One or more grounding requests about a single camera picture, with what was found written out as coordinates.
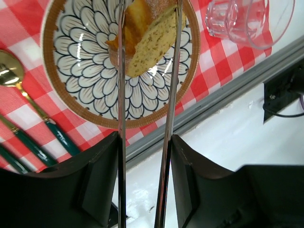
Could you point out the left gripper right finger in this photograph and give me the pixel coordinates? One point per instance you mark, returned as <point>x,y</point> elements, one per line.
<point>208,195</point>

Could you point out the gold spoon black handle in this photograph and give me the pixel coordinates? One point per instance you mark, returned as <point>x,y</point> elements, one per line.
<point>12,75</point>

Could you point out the silver metal tongs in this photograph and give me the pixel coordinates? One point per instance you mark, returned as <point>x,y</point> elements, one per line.
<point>133,112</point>

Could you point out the flower pattern ceramic plate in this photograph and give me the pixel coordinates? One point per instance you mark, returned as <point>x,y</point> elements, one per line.
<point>77,60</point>

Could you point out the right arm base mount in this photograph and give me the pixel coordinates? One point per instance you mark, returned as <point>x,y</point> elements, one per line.
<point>282,90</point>

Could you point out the sliced herb bread piece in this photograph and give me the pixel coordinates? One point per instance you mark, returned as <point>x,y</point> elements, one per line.
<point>150,30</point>

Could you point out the gold knife black handle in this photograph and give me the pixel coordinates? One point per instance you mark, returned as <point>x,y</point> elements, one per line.
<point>18,165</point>

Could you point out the gold fork black handle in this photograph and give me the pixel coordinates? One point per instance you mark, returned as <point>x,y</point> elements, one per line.
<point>31,144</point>

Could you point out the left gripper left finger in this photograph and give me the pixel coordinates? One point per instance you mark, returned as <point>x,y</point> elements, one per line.
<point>76,193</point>

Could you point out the aluminium table edge rail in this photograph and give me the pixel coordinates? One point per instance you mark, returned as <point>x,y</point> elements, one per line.
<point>271,67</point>

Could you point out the clear drinking glass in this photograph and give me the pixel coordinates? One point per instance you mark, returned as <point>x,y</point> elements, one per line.
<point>253,23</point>

